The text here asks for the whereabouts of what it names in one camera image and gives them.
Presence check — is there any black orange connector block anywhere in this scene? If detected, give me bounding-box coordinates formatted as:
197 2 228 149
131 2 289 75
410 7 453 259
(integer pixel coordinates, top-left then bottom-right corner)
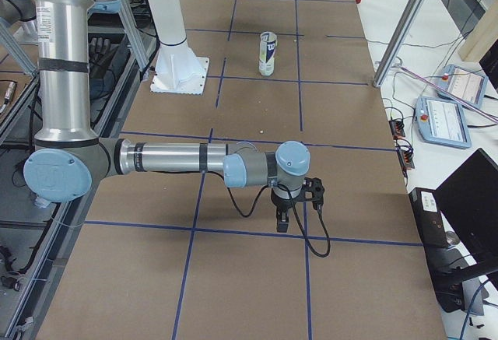
388 119 405 138

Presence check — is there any near teach pendant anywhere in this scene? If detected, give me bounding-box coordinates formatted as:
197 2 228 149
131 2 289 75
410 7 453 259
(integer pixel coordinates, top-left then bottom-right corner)
415 96 472 149

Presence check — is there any teach pendant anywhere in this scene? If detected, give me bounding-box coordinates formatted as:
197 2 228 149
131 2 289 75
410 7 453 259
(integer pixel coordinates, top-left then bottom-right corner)
415 96 472 149
437 64 488 108

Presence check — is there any second grey robot arm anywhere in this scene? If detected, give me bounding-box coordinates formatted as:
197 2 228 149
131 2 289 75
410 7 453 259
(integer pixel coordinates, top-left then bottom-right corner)
1 0 37 28

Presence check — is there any black monitor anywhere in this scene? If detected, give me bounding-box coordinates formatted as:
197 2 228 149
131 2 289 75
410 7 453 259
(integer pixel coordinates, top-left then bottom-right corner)
434 148 498 261

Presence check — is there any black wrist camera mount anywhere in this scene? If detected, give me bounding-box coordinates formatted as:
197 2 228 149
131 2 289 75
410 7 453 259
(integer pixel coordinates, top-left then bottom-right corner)
303 177 325 212

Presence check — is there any aluminium frame post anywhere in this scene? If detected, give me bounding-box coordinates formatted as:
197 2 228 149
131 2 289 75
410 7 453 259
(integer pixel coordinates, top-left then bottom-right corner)
373 0 425 88

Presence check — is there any black computer box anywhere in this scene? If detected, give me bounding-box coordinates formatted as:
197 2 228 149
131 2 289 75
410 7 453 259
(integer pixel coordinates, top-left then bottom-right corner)
409 188 461 250

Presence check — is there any black camera cable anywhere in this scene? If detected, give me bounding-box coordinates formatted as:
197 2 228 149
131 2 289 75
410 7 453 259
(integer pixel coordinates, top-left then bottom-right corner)
223 170 331 258

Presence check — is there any far teach pendant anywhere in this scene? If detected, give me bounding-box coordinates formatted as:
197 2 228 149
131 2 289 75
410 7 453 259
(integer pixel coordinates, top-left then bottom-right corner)
437 64 488 108

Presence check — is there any clear tennis ball can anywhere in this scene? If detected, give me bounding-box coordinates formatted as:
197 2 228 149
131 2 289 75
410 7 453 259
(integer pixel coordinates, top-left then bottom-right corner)
259 31 277 76

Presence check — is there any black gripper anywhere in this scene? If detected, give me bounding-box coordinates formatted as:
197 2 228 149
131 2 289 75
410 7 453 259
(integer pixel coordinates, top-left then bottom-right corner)
271 188 304 232

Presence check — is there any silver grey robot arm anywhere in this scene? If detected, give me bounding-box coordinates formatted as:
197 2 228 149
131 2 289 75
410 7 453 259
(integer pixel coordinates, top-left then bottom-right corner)
23 0 312 233

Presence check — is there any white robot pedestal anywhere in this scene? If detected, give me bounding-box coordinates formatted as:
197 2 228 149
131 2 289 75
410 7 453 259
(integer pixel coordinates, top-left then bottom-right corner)
148 0 209 95

